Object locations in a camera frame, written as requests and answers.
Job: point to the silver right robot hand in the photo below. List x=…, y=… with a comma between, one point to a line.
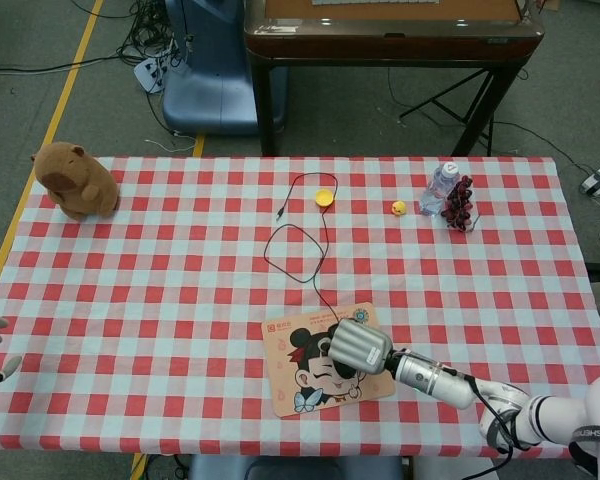
x=360, y=347

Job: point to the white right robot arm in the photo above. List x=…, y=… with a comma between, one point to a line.
x=505, y=405

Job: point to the cartoon girl mouse pad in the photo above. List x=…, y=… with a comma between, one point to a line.
x=300, y=370

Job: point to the blue chair seat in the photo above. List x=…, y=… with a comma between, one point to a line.
x=295, y=470

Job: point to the small yellow duck toy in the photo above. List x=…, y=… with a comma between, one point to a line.
x=399, y=208

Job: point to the small yellow fluted cup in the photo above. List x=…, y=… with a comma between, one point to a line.
x=324, y=197

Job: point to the red white checkered tablecloth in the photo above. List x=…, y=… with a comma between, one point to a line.
x=155, y=310

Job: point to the brown capybara plush toy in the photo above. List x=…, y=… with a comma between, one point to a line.
x=77, y=182

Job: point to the clear plastic water bottle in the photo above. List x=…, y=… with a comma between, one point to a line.
x=437, y=192

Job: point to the dark purple grape bunch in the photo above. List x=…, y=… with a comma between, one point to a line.
x=460, y=205

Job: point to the blue plastic machine base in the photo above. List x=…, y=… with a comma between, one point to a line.
x=215, y=95

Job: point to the dark wood mahjong table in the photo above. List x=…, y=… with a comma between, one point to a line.
x=395, y=45

